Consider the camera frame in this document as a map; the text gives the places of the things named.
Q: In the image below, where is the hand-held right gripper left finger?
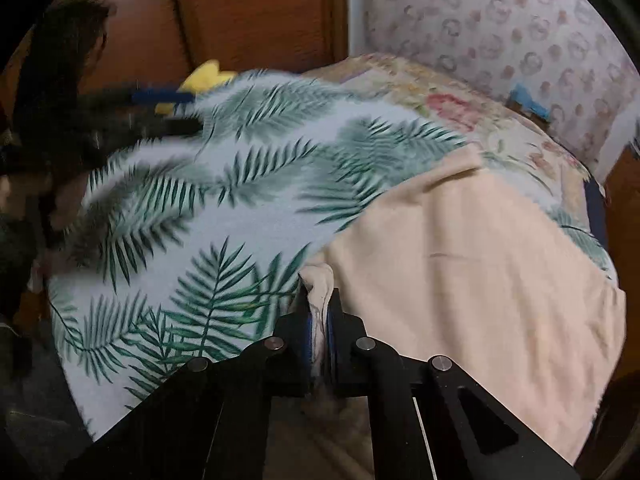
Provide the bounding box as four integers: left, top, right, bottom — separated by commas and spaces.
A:
65, 285, 317, 480

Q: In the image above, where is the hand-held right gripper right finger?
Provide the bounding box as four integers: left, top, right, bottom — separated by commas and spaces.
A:
325, 287, 581, 480

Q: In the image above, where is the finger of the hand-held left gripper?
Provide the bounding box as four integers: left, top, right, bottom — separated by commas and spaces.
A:
125, 117, 202, 139
85, 87, 196, 107

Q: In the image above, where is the peach printed T-shirt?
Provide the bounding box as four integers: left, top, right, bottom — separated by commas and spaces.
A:
260, 145, 628, 480

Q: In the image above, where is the yellow plush pillow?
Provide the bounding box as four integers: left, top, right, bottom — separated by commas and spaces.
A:
155, 59, 238, 116

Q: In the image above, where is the leaf print bedsheet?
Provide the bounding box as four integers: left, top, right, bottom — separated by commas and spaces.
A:
47, 70, 616, 441

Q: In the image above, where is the wooden headboard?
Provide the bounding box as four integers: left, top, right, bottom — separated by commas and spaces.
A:
0, 0, 351, 106

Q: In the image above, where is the floral blanket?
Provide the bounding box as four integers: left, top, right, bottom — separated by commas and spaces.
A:
305, 52, 596, 196

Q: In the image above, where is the wooden cabinet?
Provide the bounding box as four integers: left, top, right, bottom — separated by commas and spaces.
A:
602, 147, 640, 241

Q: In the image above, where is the circle pattern sheer curtain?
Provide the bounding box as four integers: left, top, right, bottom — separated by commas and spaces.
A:
350, 0, 640, 176

